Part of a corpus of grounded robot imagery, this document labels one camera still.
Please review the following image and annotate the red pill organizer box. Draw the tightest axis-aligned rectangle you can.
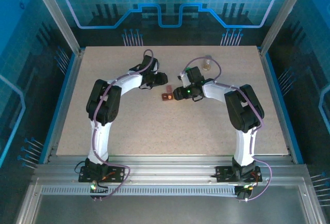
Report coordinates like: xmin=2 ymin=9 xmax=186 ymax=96
xmin=161 ymin=85 xmax=174 ymax=102

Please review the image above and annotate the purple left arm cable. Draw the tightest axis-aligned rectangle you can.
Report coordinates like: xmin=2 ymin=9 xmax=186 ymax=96
xmin=92 ymin=49 xmax=155 ymax=201

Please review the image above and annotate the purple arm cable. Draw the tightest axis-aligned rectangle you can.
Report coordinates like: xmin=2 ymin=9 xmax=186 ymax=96
xmin=184 ymin=56 xmax=273 ymax=202
xmin=92 ymin=49 xmax=155 ymax=201

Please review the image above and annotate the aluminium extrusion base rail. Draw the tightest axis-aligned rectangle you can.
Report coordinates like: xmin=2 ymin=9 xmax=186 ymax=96
xmin=32 ymin=154 xmax=309 ymax=186

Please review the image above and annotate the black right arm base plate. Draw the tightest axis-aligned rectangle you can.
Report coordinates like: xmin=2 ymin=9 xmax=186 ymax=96
xmin=215 ymin=166 xmax=263 ymax=183

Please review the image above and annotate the aluminium blue side rail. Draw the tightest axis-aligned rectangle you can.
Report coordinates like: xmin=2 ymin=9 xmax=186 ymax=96
xmin=259 ymin=50 xmax=305 ymax=164
xmin=42 ymin=50 xmax=86 ymax=164

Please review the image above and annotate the slotted grey cable duct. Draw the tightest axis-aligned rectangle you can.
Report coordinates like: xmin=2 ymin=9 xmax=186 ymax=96
xmin=41 ymin=186 xmax=239 ymax=196

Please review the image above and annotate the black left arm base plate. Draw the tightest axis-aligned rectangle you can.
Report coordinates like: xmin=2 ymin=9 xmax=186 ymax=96
xmin=78 ymin=166 xmax=126 ymax=183

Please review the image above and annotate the aluminium frame post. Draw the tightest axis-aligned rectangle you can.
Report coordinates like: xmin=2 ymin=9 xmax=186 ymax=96
xmin=28 ymin=0 xmax=85 ymax=56
xmin=259 ymin=0 xmax=311 ymax=56

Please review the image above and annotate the black connector bracket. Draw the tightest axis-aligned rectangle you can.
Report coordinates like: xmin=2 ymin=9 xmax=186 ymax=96
xmin=236 ymin=184 xmax=256 ymax=202
xmin=89 ymin=181 xmax=109 ymax=202

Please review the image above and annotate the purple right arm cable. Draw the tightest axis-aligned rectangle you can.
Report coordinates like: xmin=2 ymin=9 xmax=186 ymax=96
xmin=184 ymin=56 xmax=273 ymax=202

